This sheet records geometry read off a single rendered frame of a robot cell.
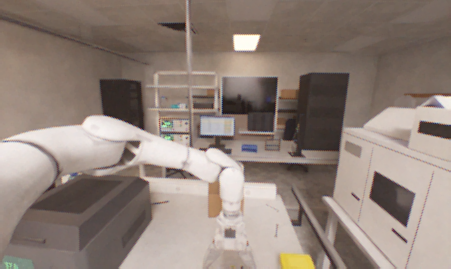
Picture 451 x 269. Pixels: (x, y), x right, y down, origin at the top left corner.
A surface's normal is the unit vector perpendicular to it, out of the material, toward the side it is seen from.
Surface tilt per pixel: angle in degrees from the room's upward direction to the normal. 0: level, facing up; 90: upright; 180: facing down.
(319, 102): 90
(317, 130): 90
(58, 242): 51
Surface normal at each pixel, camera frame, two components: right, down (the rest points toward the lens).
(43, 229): -0.05, -0.48
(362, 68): -0.07, 0.18
